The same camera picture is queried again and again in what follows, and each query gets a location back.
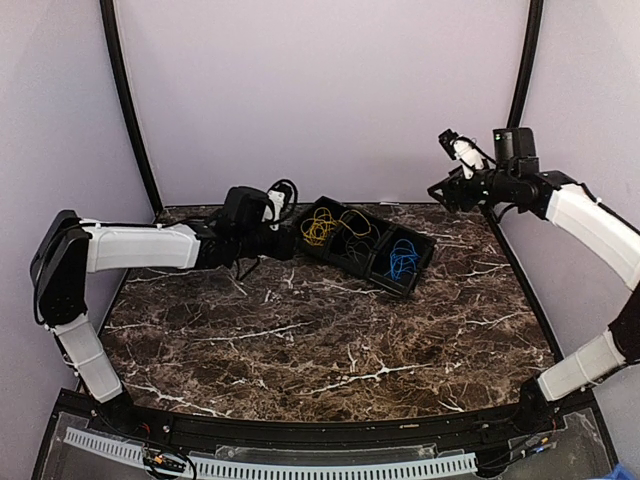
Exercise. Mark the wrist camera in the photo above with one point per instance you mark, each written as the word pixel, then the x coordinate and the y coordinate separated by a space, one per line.
pixel 465 151
pixel 282 201

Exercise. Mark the black three-compartment bin tray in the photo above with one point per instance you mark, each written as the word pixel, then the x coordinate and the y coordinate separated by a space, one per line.
pixel 390 256

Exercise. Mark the black front rail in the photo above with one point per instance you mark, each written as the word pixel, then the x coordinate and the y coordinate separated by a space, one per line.
pixel 484 429

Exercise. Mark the black frame post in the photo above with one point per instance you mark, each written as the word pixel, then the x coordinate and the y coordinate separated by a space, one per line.
pixel 128 110
pixel 522 60

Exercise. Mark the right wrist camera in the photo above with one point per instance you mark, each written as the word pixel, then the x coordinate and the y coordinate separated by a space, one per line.
pixel 465 151

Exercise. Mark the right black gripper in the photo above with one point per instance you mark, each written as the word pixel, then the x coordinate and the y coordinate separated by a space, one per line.
pixel 450 186

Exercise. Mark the left black frame post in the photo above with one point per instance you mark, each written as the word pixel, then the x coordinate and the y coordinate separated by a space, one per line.
pixel 128 110

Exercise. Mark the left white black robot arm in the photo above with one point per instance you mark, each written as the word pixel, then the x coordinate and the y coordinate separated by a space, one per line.
pixel 251 224

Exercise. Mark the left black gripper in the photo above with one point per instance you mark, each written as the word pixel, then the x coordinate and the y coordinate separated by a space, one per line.
pixel 286 247

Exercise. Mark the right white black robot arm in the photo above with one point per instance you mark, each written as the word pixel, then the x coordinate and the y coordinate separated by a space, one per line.
pixel 571 207

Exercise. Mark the blue object bottom corner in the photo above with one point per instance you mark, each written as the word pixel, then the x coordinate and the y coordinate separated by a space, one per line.
pixel 620 472

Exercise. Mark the right black frame post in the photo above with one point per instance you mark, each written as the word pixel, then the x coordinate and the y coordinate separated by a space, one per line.
pixel 522 60

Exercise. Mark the white slotted cable duct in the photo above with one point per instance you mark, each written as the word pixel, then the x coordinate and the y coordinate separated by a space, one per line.
pixel 243 463

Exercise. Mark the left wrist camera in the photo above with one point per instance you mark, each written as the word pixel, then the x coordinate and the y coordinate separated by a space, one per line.
pixel 282 201

